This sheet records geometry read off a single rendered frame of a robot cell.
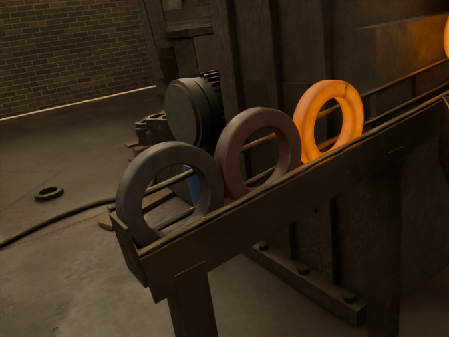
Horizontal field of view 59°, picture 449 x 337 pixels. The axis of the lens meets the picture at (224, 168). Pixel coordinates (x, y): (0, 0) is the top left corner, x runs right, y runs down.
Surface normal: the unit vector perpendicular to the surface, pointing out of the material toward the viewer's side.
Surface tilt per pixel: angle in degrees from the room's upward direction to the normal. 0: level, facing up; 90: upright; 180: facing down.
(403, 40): 90
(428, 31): 90
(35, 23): 90
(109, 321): 0
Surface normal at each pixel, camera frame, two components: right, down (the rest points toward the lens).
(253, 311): -0.13, -0.93
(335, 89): 0.56, 0.22
